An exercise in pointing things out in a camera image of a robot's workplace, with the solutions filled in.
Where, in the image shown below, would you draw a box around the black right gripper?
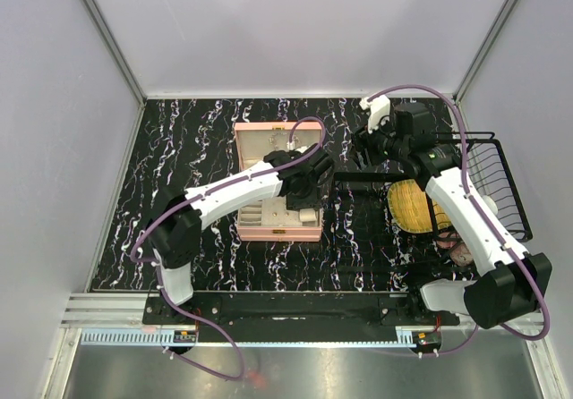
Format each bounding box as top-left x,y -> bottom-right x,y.
346,111 -> 409,171

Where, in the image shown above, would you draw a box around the cream ring box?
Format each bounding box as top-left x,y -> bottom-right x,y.
299,208 -> 319,227

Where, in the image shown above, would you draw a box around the pink jewelry box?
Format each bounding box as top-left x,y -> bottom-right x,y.
234,122 -> 327,242

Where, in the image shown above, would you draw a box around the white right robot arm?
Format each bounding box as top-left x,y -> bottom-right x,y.
353,96 -> 552,329

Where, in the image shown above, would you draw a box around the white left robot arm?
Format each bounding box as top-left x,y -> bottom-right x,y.
148,144 -> 334,324

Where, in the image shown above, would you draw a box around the yellow bamboo woven tray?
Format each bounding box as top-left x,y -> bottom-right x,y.
387,179 -> 452,233

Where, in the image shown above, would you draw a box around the pink floral patterned plate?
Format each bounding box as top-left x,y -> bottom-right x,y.
437,231 -> 474,267

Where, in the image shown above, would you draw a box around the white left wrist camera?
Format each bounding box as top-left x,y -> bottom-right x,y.
286,140 -> 309,154

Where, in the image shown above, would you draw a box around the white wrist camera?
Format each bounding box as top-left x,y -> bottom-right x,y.
359,95 -> 391,133
286,140 -> 309,154

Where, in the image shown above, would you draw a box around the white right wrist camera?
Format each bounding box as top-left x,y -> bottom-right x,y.
359,95 -> 391,133

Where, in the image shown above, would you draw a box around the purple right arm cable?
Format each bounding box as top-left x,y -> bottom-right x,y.
371,84 -> 552,358

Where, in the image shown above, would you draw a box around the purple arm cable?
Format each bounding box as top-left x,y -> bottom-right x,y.
129,116 -> 327,382
371,84 -> 552,358

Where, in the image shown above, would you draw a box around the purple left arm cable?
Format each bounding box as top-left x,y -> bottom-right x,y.
129,116 -> 327,382

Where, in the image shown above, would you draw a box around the black wire dish rack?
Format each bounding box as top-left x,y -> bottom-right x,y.
330,132 -> 533,274

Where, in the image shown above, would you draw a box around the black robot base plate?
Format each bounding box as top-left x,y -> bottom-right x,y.
141,289 -> 461,328

